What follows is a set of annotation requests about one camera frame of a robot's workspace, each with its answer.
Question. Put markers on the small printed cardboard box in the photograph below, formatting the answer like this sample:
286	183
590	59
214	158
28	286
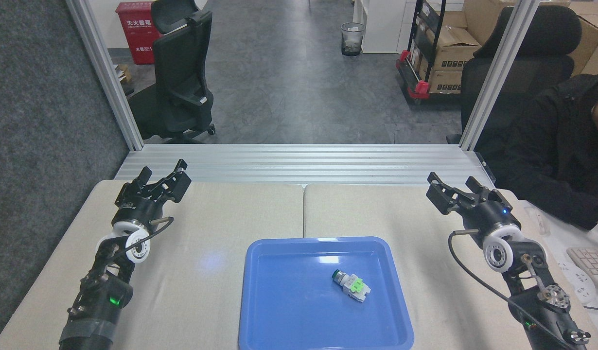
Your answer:
445	81

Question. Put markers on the open cardboard box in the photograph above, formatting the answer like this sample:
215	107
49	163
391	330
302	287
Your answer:
452	51

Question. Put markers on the black corner bracket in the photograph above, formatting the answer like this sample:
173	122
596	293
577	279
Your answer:
486	167

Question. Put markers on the large cardboard box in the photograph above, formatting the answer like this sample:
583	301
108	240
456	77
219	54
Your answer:
588	34

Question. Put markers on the person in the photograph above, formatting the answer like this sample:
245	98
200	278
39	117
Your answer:
556	160

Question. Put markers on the beige table mat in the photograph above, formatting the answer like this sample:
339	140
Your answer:
197	272
425	233

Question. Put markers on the black padded office chair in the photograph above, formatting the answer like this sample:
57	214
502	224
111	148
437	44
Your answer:
542	58

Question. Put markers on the silver aluminium rail platform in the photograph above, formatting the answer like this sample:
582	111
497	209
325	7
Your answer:
304	165

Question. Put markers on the white power strip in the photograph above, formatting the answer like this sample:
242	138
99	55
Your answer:
578	284

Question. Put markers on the white keyboard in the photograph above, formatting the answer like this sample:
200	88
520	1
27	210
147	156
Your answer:
595	262

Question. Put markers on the white cabinet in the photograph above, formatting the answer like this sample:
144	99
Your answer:
381	24

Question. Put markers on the black cart with red corners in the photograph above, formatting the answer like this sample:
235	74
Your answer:
418	87

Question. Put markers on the green white switch part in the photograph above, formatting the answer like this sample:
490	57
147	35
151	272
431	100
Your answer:
353	287

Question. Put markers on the black mesh office chair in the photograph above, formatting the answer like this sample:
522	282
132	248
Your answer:
180	73

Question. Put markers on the silver aluminium post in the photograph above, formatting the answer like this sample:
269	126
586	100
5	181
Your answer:
109	78
498	73

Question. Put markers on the blue plastic tray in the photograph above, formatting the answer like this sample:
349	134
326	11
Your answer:
304	311

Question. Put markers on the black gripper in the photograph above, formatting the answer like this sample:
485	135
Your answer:
138	211
493	216

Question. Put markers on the red fire extinguisher box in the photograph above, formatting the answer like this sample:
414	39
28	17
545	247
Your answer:
136	34

